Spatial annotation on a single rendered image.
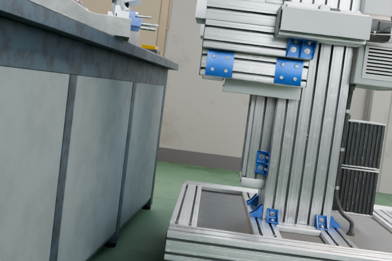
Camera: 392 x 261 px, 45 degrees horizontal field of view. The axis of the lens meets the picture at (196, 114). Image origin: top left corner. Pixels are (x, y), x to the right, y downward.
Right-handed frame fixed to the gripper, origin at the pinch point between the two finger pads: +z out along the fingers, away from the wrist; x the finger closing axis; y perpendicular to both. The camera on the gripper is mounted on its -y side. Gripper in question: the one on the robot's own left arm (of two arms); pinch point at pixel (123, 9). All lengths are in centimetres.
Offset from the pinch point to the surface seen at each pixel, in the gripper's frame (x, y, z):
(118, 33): -35.7, 10.1, 13.0
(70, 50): -54, 4, 21
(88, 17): -38.3, 1.8, 9.6
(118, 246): 15, 4, 93
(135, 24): -28.4, 13.0, 9.0
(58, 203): -51, 4, 61
